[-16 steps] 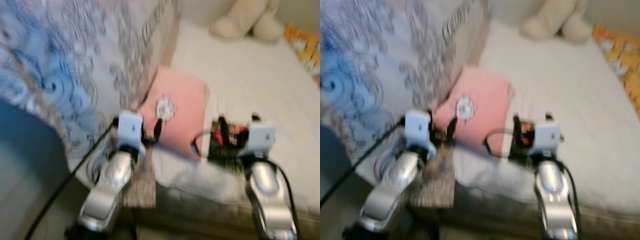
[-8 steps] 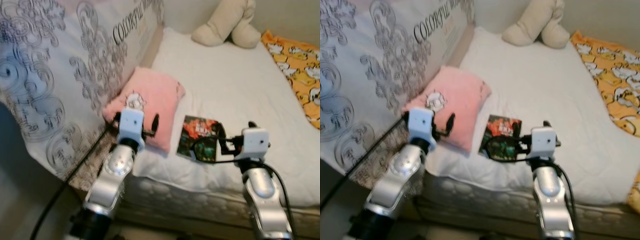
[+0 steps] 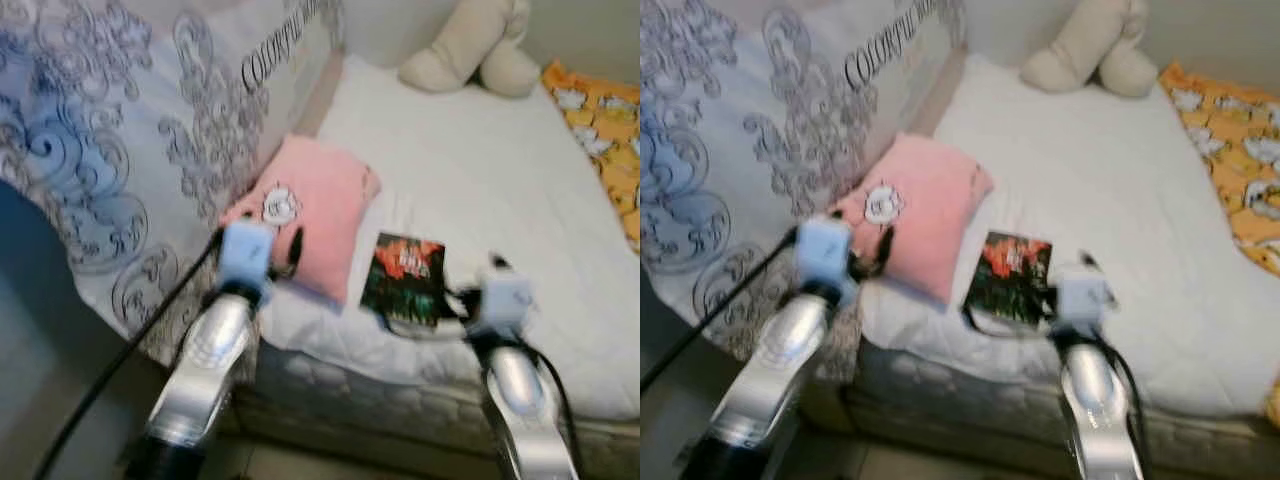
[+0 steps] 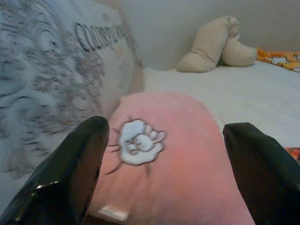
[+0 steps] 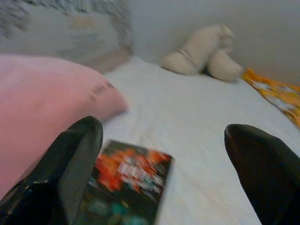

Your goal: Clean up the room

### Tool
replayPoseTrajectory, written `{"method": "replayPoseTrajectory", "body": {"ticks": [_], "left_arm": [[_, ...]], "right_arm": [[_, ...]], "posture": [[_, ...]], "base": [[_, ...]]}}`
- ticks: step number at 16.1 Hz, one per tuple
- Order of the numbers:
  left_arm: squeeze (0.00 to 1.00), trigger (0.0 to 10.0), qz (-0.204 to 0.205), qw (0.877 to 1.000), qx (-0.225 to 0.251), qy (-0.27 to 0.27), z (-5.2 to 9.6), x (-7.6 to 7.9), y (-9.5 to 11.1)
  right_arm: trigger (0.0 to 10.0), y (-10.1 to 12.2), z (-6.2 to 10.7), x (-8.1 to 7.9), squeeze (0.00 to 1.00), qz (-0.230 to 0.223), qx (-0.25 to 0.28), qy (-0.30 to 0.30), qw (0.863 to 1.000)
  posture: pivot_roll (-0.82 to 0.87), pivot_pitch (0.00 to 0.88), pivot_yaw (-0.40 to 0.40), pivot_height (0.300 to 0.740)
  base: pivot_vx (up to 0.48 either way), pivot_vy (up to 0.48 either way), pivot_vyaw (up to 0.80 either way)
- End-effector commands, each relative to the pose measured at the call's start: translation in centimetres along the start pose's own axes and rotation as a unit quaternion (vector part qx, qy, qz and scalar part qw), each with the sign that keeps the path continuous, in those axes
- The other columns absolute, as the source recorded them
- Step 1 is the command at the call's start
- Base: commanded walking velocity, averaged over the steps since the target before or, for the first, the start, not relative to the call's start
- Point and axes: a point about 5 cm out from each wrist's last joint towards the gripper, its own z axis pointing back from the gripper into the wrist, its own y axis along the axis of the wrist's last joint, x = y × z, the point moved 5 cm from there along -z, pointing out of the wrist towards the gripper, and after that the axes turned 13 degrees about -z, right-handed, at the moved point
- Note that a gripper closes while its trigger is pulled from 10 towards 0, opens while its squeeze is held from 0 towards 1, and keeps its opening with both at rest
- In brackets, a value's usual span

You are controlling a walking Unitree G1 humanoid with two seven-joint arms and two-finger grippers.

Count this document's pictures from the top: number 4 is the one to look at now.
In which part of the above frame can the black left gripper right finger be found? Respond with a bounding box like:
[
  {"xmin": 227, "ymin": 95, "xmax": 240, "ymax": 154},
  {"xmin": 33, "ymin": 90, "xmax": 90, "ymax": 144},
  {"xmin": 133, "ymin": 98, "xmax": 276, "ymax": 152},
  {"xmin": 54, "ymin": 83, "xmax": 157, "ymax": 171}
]
[{"xmin": 222, "ymin": 123, "xmax": 300, "ymax": 225}]

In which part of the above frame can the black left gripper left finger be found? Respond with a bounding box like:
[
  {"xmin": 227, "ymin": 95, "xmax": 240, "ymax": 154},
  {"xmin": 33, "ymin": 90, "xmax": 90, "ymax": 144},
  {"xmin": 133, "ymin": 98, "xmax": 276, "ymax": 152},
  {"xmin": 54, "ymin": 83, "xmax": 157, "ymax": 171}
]
[{"xmin": 0, "ymin": 116, "xmax": 110, "ymax": 225}]

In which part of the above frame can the red printed flat pack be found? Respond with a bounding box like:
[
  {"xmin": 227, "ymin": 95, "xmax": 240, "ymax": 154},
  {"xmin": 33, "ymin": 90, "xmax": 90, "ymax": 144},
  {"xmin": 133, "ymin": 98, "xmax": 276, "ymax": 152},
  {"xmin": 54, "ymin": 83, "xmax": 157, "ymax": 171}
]
[{"xmin": 285, "ymin": 147, "xmax": 300, "ymax": 163}]

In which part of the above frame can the pink cat print pillow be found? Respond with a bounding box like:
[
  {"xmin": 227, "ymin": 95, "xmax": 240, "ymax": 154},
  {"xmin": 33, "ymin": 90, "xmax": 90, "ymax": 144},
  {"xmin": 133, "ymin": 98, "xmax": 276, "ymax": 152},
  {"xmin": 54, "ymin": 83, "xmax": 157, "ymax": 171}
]
[{"xmin": 89, "ymin": 91, "xmax": 256, "ymax": 225}]

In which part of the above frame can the white bed sheet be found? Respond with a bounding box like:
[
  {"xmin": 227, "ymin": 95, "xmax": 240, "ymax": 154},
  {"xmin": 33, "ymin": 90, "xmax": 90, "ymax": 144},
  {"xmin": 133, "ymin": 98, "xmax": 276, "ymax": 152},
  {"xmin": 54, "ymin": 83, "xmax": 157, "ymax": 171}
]
[{"xmin": 140, "ymin": 60, "xmax": 300, "ymax": 150}]

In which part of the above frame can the grey floral print pillow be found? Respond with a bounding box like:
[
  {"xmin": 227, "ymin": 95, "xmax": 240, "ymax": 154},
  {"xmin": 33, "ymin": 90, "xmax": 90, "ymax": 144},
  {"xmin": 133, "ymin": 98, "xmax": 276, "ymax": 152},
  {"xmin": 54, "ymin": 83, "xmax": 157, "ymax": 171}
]
[{"xmin": 0, "ymin": 0, "xmax": 144, "ymax": 175}]

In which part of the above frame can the yellow egg print duvet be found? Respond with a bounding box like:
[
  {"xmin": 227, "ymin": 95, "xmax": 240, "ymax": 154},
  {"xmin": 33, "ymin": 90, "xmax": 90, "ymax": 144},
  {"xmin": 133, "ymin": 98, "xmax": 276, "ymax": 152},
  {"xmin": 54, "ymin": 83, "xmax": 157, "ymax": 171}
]
[{"xmin": 255, "ymin": 46, "xmax": 300, "ymax": 73}]

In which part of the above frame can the beige plush toy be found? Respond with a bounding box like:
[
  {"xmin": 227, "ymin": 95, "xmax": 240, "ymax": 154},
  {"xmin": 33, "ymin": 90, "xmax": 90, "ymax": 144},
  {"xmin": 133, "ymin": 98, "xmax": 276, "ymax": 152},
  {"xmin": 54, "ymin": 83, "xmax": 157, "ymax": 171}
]
[{"xmin": 177, "ymin": 15, "xmax": 258, "ymax": 73}]

